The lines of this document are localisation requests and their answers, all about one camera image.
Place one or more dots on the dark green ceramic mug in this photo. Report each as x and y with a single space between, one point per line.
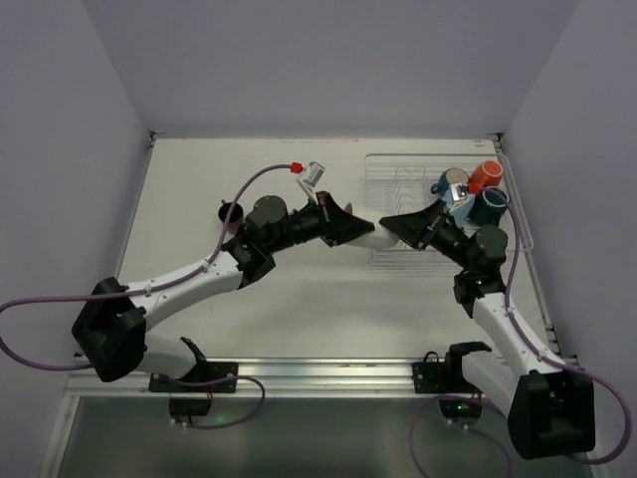
489 207

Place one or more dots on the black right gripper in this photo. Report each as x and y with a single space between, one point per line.
434 225

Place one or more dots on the aluminium mounting rail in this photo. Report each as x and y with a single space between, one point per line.
281 377

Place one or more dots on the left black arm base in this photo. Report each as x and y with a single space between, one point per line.
199 381

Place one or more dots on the blue mug cream interior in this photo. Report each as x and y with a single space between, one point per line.
447 178

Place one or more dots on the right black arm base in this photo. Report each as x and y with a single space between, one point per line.
435 375

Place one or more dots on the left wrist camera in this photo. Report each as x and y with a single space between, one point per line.
309 178

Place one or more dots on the orange ceramic mug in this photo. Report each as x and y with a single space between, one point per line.
487 173

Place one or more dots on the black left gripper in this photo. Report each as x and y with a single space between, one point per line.
325 219

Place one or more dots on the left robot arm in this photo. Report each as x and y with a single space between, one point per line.
114 326

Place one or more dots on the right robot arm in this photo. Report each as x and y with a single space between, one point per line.
549 408

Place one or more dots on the white ceramic cup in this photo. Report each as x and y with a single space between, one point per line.
380 238

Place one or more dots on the light blue ceramic mug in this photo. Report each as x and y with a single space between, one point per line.
462 216

